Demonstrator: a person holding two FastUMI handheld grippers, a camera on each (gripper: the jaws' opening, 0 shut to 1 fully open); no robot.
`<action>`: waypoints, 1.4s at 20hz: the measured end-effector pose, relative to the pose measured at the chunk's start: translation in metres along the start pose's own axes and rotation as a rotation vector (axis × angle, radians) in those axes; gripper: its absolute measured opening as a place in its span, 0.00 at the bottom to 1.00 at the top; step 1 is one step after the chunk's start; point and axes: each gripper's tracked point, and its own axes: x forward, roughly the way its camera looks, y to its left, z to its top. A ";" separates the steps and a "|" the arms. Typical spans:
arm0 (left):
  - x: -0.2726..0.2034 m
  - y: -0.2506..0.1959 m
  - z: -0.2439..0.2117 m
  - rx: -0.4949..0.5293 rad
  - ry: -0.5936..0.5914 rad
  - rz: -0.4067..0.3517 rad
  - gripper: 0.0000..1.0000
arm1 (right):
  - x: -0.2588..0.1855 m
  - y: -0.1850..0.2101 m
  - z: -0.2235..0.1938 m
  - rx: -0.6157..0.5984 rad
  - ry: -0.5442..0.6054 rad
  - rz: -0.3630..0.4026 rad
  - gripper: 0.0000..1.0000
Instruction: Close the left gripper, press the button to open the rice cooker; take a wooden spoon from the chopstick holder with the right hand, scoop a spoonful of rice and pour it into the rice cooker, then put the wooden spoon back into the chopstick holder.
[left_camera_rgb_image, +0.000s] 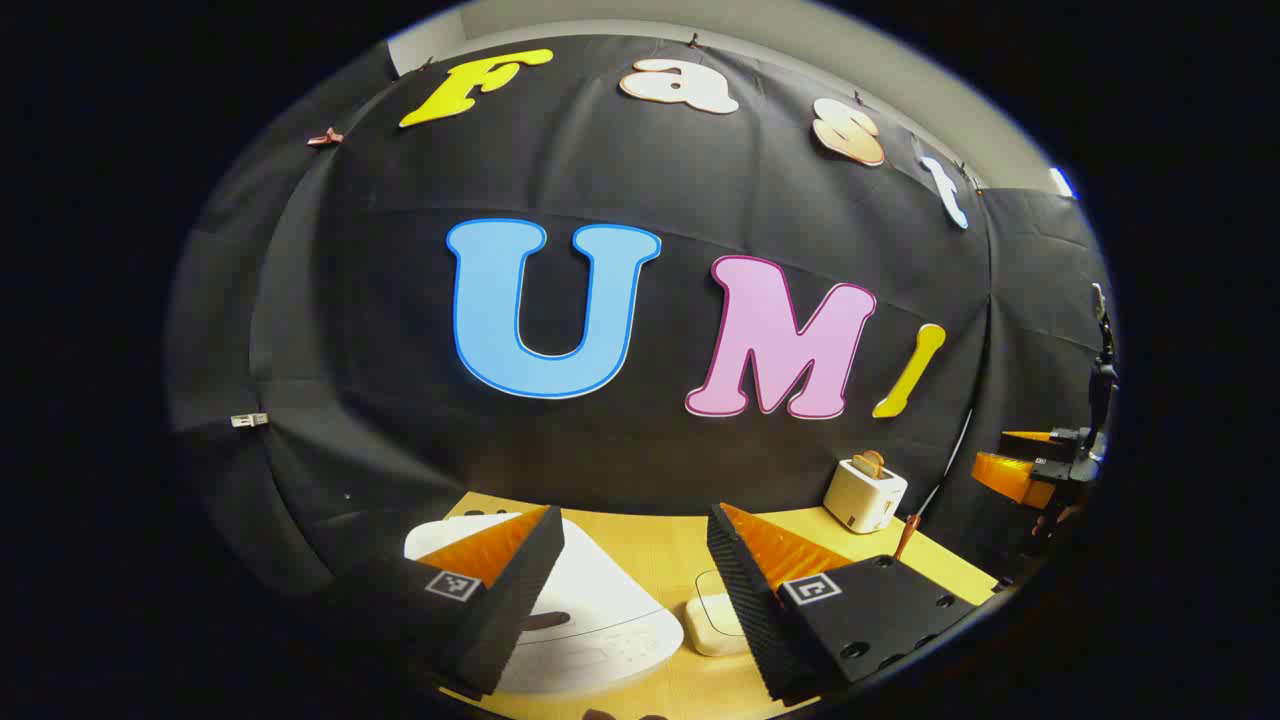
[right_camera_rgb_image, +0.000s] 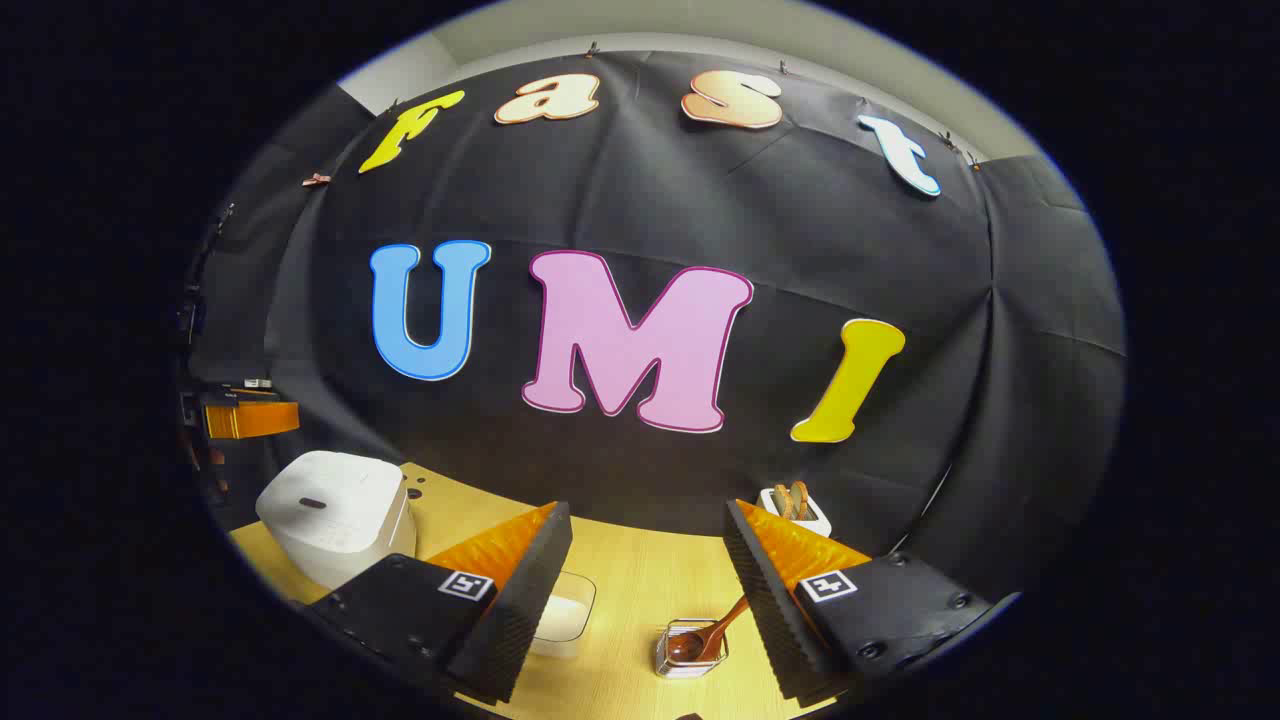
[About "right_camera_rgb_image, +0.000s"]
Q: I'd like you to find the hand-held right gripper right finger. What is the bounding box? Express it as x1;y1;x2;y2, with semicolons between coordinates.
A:
723;498;1001;708

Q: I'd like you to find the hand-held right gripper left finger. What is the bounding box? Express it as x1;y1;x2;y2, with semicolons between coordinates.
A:
298;502;575;704

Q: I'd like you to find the clear container of rice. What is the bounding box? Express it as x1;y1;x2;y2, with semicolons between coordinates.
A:
528;570;598;659

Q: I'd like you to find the brown wooden spoon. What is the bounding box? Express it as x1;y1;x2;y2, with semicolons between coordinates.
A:
668;596;751;663

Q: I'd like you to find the metal wire chopstick holder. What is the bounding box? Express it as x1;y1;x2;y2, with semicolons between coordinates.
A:
655;618;731;681

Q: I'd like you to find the white rice cooker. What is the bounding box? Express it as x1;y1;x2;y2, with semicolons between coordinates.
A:
255;450;418;591

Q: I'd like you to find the white toaster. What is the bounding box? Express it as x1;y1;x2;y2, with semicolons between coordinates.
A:
758;486;833;539

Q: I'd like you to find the black backdrop cloth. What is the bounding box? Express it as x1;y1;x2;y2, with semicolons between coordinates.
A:
185;50;1128;601

